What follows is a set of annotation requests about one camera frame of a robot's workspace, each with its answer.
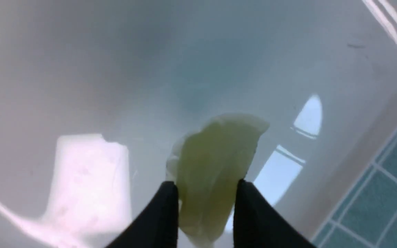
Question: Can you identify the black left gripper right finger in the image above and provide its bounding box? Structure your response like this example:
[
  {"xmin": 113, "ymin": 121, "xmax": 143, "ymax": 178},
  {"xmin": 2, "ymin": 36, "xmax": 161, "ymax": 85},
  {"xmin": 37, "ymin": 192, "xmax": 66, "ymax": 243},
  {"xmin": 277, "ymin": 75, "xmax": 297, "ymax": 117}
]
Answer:
[{"xmin": 233, "ymin": 179, "xmax": 315, "ymax": 248}]

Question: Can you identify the white square plate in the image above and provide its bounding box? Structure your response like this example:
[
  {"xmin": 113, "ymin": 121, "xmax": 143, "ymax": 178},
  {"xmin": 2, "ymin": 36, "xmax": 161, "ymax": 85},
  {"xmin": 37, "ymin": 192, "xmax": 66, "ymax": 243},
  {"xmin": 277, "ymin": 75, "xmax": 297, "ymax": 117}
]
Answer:
[{"xmin": 0, "ymin": 0, "xmax": 397, "ymax": 248}]

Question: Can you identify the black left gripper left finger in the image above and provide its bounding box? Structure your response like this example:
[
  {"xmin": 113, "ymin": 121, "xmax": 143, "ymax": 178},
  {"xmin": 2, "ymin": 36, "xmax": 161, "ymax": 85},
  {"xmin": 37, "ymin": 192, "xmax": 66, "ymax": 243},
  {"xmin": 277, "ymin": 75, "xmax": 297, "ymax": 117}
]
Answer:
[{"xmin": 107, "ymin": 182, "xmax": 179, "ymax": 248}]

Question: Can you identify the yellow-green steamed dumpling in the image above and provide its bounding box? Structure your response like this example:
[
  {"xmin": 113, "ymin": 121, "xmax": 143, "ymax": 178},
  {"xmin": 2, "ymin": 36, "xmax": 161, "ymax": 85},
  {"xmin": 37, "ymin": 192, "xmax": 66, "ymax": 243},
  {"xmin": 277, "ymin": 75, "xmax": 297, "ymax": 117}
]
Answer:
[{"xmin": 165, "ymin": 112, "xmax": 271, "ymax": 248}]

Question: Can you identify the green checkered tablecloth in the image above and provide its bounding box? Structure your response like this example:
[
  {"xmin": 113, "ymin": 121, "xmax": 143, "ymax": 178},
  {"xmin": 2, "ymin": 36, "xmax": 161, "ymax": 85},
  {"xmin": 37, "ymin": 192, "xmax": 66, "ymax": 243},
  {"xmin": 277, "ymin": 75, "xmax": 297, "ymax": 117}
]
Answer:
[{"xmin": 311, "ymin": 125, "xmax": 397, "ymax": 248}]

